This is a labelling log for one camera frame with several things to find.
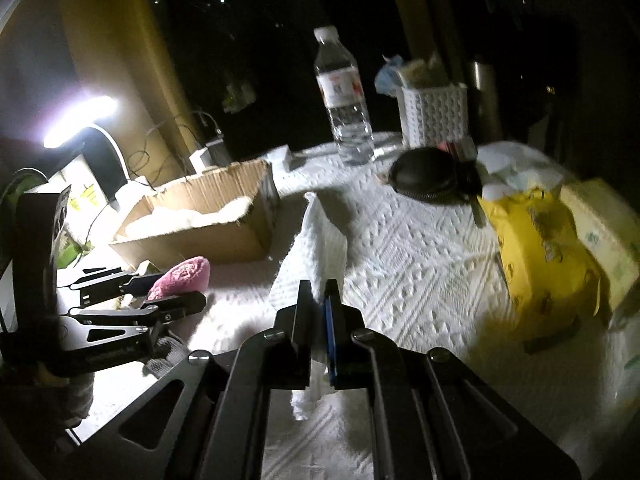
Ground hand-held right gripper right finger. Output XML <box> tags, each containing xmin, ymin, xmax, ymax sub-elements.
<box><xmin>322</xmin><ymin>280</ymin><xmax>583</xmax><ymax>480</ymax></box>

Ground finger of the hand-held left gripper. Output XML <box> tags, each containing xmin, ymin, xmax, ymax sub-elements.
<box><xmin>69</xmin><ymin>266</ymin><xmax>162</xmax><ymax>307</ymax></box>
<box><xmin>57</xmin><ymin>290</ymin><xmax>207</xmax><ymax>372</ymax></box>

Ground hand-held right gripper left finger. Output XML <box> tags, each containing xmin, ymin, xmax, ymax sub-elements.
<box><xmin>75</xmin><ymin>280</ymin><xmax>314</xmax><ymax>480</ymax></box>

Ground pink soft cloth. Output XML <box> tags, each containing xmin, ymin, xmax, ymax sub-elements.
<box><xmin>146</xmin><ymin>256</ymin><xmax>211</xmax><ymax>302</ymax></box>

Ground white paper towel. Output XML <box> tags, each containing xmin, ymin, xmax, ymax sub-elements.
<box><xmin>267</xmin><ymin>191</ymin><xmax>349</xmax><ymax>421</ymax></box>

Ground cardboard box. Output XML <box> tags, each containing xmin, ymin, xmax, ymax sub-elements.
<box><xmin>109</xmin><ymin>159</ymin><xmax>279</xmax><ymax>267</ymax></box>

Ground person's left forearm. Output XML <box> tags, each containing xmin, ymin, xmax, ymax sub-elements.
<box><xmin>30</xmin><ymin>365</ymin><xmax>98</xmax><ymax>428</ymax></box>

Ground green potted plant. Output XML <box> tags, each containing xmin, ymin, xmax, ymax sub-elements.
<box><xmin>54</xmin><ymin>230</ymin><xmax>93</xmax><ymax>267</ymax></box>

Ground grey knit sock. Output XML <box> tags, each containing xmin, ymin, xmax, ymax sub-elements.
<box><xmin>142</xmin><ymin>332</ymin><xmax>191</xmax><ymax>376</ymax></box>

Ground white textured tablecloth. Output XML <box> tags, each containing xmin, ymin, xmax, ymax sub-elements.
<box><xmin>85</xmin><ymin>132</ymin><xmax>640</xmax><ymax>480</ymax></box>

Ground white desk lamp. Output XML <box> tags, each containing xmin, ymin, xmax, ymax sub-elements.
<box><xmin>40</xmin><ymin>92</ymin><xmax>126</xmax><ymax>151</ymax></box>

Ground white charger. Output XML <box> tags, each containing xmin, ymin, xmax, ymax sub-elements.
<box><xmin>189</xmin><ymin>146</ymin><xmax>213</xmax><ymax>173</ymax></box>

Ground white patterned tissue pack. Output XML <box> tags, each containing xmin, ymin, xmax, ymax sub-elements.
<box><xmin>265</xmin><ymin>145</ymin><xmax>293</xmax><ymax>171</ymax></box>

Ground black round case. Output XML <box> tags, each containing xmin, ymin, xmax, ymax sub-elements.
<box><xmin>389</xmin><ymin>147</ymin><xmax>483</xmax><ymax>206</ymax></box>

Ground clear water bottle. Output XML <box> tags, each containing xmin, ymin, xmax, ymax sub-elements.
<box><xmin>313</xmin><ymin>26</ymin><xmax>377</xmax><ymax>166</ymax></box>

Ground yellow curtain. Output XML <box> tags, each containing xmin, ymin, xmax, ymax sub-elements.
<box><xmin>57</xmin><ymin>0</ymin><xmax>201</xmax><ymax>161</ymax></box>
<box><xmin>382</xmin><ymin>0</ymin><xmax>466</xmax><ymax>86</ymax></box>

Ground small red white box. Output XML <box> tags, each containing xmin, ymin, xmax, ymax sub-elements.
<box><xmin>437</xmin><ymin>141</ymin><xmax>476</xmax><ymax>161</ymax></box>

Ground yellow wet wipes packet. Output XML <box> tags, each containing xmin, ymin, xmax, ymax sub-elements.
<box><xmin>477</xmin><ymin>187</ymin><xmax>603</xmax><ymax>341</ymax></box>

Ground white plastic basket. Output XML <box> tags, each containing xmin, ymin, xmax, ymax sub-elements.
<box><xmin>397</xmin><ymin>82</ymin><xmax>469</xmax><ymax>148</ymax></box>

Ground white tissue packet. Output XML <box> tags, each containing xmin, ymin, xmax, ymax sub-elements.
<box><xmin>475</xmin><ymin>142</ymin><xmax>581</xmax><ymax>201</ymax></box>

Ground blue face mask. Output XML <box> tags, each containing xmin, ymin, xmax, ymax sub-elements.
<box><xmin>375</xmin><ymin>54</ymin><xmax>413</xmax><ymax>97</ymax></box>

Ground packets in basket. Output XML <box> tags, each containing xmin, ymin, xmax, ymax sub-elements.
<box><xmin>400</xmin><ymin>52</ymin><xmax>451</xmax><ymax>86</ymax></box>

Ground steel thermos flask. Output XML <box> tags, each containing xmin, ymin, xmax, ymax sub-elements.
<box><xmin>467</xmin><ymin>57</ymin><xmax>503</xmax><ymax>143</ymax></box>

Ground pale yellow tissue pack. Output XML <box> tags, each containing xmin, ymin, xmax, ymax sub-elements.
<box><xmin>560</xmin><ymin>180</ymin><xmax>640</xmax><ymax>311</ymax></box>

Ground black cable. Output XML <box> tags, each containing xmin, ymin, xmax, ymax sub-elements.
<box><xmin>125</xmin><ymin>110</ymin><xmax>221</xmax><ymax>186</ymax></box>

